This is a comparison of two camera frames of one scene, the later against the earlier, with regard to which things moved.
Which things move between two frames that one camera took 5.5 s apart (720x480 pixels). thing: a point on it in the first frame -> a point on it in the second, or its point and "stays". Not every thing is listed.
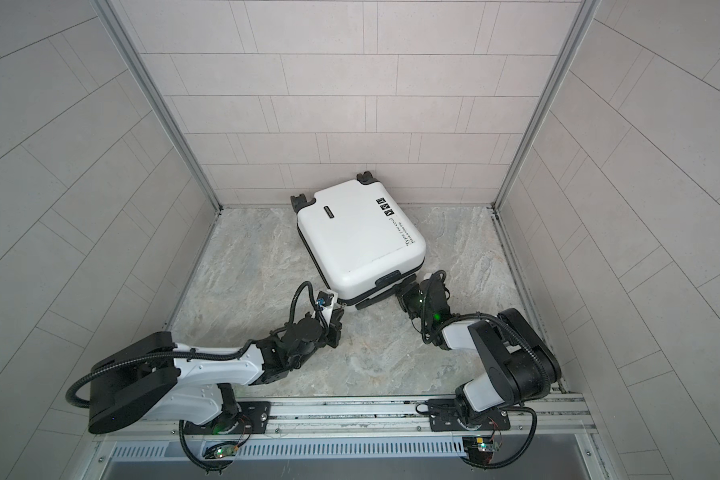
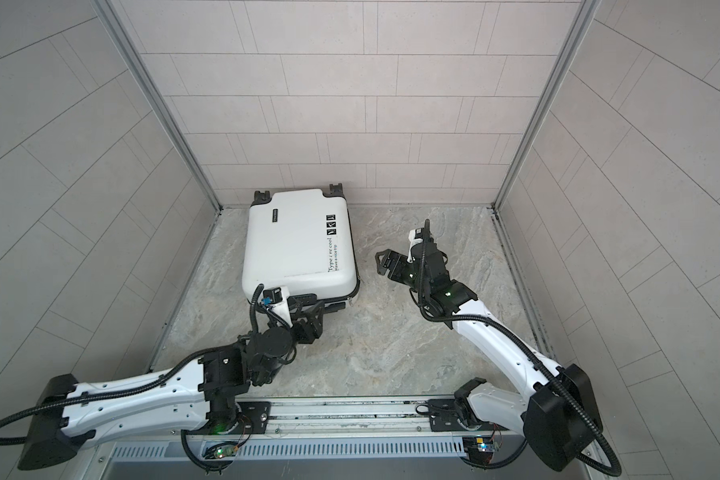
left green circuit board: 225,451 stays
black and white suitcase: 361,239 -> 301,240
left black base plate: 249,417 stays
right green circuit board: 480,448 stays
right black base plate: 445,416 stays
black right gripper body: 427,317 -> 412,276
